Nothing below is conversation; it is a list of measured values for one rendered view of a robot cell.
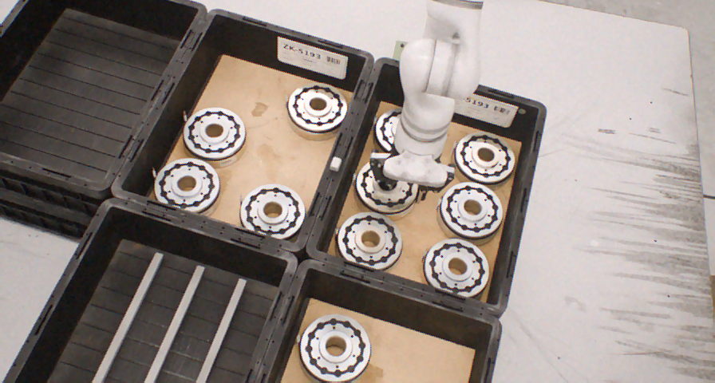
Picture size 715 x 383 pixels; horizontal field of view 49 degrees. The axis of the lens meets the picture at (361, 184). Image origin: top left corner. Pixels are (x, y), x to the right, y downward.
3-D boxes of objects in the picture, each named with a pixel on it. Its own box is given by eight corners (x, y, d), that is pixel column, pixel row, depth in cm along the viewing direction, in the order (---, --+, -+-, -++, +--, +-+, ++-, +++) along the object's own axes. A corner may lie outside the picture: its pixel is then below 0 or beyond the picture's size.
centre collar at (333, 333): (321, 328, 113) (321, 326, 112) (355, 334, 113) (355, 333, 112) (315, 360, 110) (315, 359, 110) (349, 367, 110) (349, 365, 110)
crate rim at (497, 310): (376, 63, 134) (377, 53, 132) (544, 112, 132) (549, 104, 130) (302, 262, 113) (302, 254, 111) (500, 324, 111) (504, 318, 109)
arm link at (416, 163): (381, 178, 111) (387, 154, 106) (392, 116, 117) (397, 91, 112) (444, 190, 111) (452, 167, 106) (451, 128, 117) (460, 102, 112)
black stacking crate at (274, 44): (215, 52, 144) (211, 9, 134) (369, 97, 142) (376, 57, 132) (121, 231, 123) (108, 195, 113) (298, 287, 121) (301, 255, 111)
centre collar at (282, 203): (264, 194, 123) (264, 191, 123) (293, 204, 123) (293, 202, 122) (251, 219, 121) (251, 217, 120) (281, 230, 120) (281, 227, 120)
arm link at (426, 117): (384, 133, 109) (445, 146, 109) (399, 62, 96) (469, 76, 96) (392, 95, 113) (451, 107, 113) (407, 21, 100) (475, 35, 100)
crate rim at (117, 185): (211, 15, 136) (211, 5, 134) (376, 63, 134) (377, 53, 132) (108, 202, 115) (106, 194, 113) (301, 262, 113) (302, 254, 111)
